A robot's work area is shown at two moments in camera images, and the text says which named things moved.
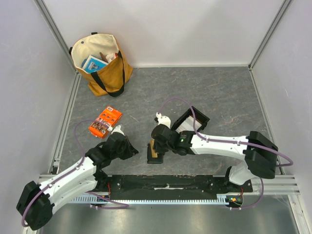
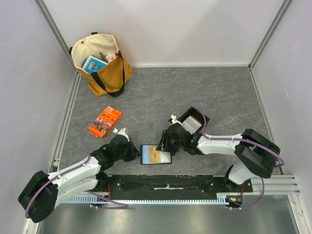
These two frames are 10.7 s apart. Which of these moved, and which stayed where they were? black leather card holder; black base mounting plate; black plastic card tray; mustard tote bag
Moved: black leather card holder
Stayed: mustard tote bag; black plastic card tray; black base mounting plate
